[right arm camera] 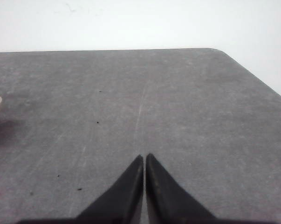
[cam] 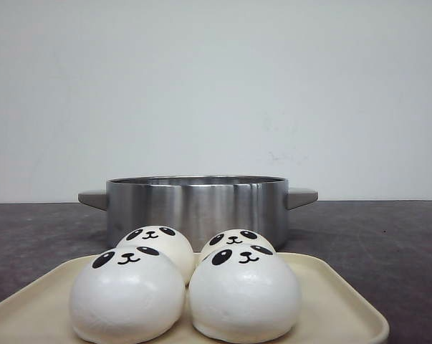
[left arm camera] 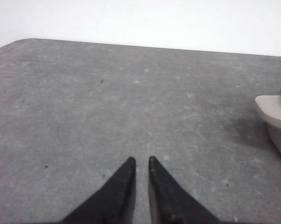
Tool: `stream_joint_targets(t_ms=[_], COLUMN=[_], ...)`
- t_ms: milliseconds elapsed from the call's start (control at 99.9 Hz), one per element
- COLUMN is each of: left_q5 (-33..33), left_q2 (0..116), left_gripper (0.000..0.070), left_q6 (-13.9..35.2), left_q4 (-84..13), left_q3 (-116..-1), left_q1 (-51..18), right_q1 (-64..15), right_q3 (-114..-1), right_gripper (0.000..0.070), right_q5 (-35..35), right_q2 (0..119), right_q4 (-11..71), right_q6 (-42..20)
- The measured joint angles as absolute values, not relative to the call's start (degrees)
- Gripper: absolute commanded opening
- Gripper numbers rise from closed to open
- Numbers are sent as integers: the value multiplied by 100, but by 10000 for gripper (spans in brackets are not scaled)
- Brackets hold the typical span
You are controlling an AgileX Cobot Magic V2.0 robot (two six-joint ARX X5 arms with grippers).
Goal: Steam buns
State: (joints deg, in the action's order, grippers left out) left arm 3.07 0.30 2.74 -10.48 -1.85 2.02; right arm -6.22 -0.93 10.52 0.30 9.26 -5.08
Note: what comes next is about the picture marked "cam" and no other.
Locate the stainless steel steamer pot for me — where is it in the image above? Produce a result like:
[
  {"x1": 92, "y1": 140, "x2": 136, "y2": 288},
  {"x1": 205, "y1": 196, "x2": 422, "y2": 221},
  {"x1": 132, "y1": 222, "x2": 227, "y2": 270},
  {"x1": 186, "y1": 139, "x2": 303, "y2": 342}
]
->
[{"x1": 78, "y1": 176, "x2": 318, "y2": 251}]

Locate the panda bun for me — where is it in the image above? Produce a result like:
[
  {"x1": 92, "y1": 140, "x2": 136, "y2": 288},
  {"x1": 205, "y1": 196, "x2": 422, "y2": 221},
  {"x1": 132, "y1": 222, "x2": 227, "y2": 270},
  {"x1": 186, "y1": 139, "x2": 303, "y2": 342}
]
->
[
  {"x1": 69, "y1": 246, "x2": 186, "y2": 343},
  {"x1": 117, "y1": 225, "x2": 196, "y2": 285},
  {"x1": 198, "y1": 229, "x2": 275, "y2": 264},
  {"x1": 188, "y1": 244, "x2": 302, "y2": 343}
]

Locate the cream plastic tray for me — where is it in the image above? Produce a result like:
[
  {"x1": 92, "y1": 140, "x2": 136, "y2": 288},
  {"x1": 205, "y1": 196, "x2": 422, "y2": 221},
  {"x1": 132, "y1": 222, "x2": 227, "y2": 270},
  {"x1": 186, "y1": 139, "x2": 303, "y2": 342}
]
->
[{"x1": 0, "y1": 253, "x2": 389, "y2": 343}]

